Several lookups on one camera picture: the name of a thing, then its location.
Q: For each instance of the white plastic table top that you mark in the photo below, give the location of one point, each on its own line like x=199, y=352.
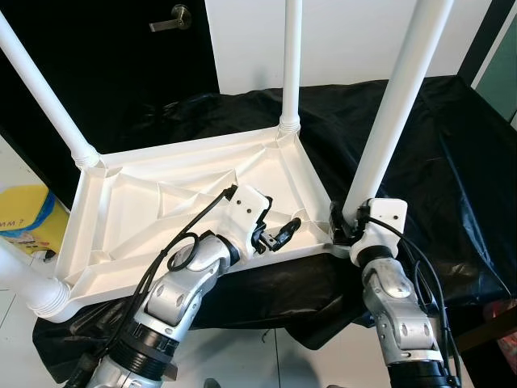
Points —
x=129, y=218

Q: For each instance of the white plastic table leg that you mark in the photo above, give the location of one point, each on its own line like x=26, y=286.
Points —
x=292, y=56
x=48, y=89
x=396, y=97
x=32, y=287

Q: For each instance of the black plastic sheet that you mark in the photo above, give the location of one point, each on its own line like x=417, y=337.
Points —
x=460, y=178

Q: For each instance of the dark brown wooden plank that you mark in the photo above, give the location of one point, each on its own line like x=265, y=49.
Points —
x=489, y=319

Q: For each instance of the yellow box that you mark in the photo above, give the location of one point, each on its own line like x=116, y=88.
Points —
x=24, y=214

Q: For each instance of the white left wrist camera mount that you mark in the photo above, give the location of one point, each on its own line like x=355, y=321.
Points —
x=246, y=204

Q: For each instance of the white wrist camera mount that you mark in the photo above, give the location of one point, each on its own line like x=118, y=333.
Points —
x=246, y=204
x=388, y=214

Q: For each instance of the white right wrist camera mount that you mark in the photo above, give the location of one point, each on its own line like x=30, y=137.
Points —
x=388, y=214

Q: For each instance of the dark grey door frame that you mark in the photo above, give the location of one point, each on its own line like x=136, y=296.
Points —
x=489, y=40

